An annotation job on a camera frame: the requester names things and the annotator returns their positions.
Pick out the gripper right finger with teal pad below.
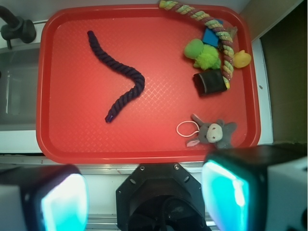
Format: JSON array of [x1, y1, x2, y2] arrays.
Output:
[[201, 145, 308, 231]]

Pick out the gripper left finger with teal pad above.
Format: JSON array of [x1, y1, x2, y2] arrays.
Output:
[[0, 165, 89, 231]]

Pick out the gray plush donkey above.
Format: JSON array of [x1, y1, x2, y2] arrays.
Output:
[[186, 114, 237, 149]]

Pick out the white elastic loop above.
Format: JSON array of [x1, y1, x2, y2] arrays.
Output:
[[176, 120, 200, 138]]

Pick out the black curved block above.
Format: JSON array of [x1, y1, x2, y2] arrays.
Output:
[[193, 69, 227, 97]]

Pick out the yellow rubber duck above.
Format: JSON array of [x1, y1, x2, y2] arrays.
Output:
[[233, 50, 252, 68]]

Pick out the metal sink basin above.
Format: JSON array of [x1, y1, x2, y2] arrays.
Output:
[[0, 48, 39, 131]]

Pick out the red plastic tray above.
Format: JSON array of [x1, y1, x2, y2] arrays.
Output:
[[36, 5, 260, 164]]

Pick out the green fuzzy plush toy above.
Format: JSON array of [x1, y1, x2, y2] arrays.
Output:
[[184, 38, 221, 70]]

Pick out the blue block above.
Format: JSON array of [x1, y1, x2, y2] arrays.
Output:
[[202, 19, 219, 48]]

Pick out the black octagonal mount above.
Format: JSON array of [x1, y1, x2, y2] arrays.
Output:
[[115, 163, 211, 231]]

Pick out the dark purple rope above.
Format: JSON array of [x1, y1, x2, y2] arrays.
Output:
[[87, 30, 146, 124]]

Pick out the multicolour braided rope toy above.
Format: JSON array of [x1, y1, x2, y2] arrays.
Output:
[[159, 0, 234, 89]]

